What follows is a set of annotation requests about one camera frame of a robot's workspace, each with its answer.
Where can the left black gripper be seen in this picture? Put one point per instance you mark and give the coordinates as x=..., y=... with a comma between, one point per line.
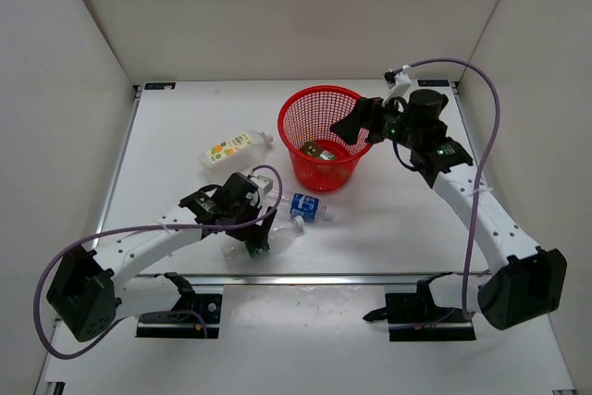
x=260, y=235

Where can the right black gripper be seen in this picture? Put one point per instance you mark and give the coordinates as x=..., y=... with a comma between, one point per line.
x=364, y=116

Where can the clear bottle green label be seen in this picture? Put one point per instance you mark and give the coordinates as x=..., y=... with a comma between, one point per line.
x=281, y=236

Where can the green plastic bottle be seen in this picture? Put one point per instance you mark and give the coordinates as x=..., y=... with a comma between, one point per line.
x=325, y=150

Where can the clear bottle blue label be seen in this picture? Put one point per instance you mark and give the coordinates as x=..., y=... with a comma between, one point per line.
x=309, y=208

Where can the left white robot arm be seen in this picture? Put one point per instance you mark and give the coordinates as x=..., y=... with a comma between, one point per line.
x=93, y=289

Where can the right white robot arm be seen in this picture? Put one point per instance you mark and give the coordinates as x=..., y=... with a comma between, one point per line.
x=524, y=281

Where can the red plastic mesh basket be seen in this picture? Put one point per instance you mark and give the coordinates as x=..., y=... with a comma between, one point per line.
x=307, y=117

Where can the white juice bottle fruit label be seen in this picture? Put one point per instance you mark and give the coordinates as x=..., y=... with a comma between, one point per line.
x=236, y=153

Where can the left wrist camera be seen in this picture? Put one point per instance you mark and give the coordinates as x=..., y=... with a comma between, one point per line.
x=264, y=184

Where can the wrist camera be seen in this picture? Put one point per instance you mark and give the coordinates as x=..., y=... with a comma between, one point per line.
x=264, y=184
x=398, y=82

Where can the aluminium table rail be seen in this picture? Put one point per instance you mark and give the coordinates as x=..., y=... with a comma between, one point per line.
x=309, y=280

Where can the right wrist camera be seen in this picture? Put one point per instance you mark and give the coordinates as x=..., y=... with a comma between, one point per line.
x=398, y=82

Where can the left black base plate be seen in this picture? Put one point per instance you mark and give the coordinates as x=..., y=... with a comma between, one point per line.
x=196, y=313

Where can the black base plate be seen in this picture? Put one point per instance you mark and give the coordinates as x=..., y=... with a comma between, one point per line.
x=412, y=315
x=196, y=313

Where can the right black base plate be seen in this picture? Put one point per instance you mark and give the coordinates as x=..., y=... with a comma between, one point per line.
x=412, y=315

